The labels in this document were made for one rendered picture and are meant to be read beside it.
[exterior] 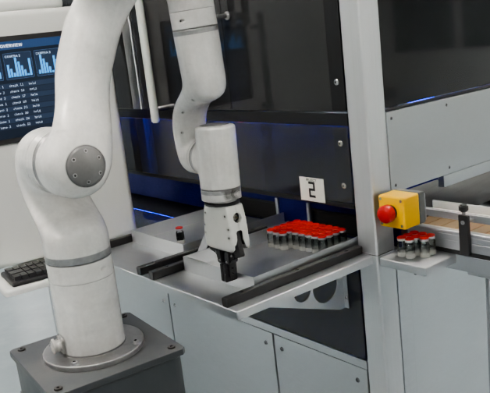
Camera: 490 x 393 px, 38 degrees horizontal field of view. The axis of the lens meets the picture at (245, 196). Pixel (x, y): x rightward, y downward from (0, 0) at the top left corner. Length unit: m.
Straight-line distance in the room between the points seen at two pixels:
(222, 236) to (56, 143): 0.43
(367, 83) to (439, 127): 0.28
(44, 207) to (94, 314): 0.21
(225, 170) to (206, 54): 0.23
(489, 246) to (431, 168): 0.28
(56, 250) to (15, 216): 0.96
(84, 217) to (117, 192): 1.04
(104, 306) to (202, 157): 0.36
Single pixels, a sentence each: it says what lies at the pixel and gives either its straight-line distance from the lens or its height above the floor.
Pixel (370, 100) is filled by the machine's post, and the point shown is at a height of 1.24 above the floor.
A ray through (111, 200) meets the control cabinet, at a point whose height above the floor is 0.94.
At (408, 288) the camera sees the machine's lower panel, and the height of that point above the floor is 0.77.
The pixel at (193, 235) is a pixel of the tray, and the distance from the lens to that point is 1.99.
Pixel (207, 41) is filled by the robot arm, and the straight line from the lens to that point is 1.40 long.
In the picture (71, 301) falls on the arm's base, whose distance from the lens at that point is 1.32.
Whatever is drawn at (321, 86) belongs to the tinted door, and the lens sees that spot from 1.69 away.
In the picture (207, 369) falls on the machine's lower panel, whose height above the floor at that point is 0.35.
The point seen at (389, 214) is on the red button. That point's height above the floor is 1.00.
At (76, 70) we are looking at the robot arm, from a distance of 1.28.
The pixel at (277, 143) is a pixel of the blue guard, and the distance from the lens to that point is 1.82.
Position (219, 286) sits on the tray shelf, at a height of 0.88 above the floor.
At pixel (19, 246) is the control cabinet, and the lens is 2.28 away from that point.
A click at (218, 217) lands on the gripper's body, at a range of 1.47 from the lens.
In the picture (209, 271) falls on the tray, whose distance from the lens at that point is 1.62.
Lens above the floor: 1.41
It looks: 13 degrees down
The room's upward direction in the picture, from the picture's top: 7 degrees counter-clockwise
